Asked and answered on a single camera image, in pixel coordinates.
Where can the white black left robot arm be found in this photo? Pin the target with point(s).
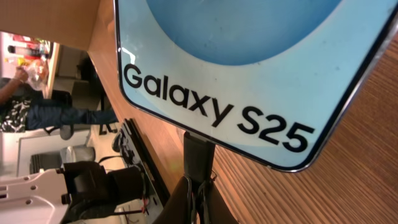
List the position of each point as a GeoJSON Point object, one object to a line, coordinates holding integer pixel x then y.
{"type": "Point", "coordinates": [77, 191]}

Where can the black mounting rail base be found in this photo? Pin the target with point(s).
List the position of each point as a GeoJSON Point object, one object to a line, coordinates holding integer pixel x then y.
{"type": "Point", "coordinates": [135, 154]}

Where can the light blue Galaxy smartphone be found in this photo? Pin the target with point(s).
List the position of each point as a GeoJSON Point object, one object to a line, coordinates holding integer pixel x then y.
{"type": "Point", "coordinates": [266, 79]}

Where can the colourful box beside table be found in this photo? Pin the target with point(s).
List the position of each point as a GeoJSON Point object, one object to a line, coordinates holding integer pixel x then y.
{"type": "Point", "coordinates": [38, 57]}

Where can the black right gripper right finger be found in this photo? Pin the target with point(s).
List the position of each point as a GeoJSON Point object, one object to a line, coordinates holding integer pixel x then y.
{"type": "Point", "coordinates": [212, 207]}

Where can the person in patterned shirt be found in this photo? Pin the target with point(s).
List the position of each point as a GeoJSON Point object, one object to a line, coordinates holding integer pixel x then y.
{"type": "Point", "coordinates": [22, 113]}

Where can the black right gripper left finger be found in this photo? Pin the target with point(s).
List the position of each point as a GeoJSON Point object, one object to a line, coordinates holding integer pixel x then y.
{"type": "Point", "coordinates": [178, 208]}

